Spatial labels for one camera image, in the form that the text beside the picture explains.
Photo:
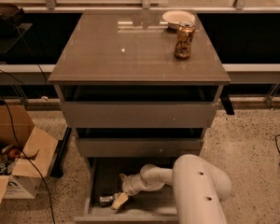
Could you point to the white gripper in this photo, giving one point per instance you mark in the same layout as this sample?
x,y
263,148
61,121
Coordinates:
x,y
130,186

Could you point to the silver redbull can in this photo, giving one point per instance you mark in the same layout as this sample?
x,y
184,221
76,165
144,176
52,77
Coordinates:
x,y
107,200

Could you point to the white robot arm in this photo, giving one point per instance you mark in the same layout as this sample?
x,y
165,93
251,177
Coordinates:
x,y
198,186

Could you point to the grey open bottom drawer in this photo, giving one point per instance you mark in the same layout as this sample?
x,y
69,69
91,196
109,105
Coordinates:
x,y
156,207

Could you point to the grey middle drawer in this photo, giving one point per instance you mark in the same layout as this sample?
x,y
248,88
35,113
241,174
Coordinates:
x,y
138,147

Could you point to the grey top drawer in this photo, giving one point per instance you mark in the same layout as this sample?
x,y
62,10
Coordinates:
x,y
138,115

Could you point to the grey drawer cabinet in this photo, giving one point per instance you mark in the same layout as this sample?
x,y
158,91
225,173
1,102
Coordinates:
x,y
127,56

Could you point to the gold soda can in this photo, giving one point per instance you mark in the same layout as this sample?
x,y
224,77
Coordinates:
x,y
185,34

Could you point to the open cardboard box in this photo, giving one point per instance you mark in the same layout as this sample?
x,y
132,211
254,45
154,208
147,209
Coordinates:
x,y
18,130

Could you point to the items inside cardboard box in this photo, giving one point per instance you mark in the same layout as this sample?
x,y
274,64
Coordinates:
x,y
7,156

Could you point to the white bowl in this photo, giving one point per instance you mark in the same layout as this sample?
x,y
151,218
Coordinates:
x,y
174,17

